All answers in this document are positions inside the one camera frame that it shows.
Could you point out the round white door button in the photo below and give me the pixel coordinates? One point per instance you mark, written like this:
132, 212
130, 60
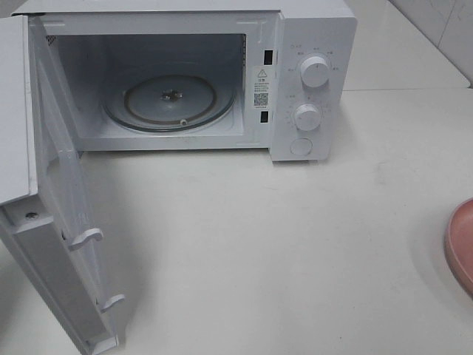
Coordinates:
301, 147

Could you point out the white timer knob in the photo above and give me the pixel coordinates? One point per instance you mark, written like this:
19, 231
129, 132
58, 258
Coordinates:
307, 117

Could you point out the white microwave door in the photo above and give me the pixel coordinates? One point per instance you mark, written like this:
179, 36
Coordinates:
47, 223

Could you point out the pink round plate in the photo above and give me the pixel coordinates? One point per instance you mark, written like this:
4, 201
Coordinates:
458, 245

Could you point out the glass microwave turntable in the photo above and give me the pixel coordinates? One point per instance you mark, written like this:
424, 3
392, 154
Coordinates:
168, 103

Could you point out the white microwave oven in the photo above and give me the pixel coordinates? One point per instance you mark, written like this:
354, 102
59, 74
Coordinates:
256, 46

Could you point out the upper white power knob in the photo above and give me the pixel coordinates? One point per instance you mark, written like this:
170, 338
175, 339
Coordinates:
314, 71

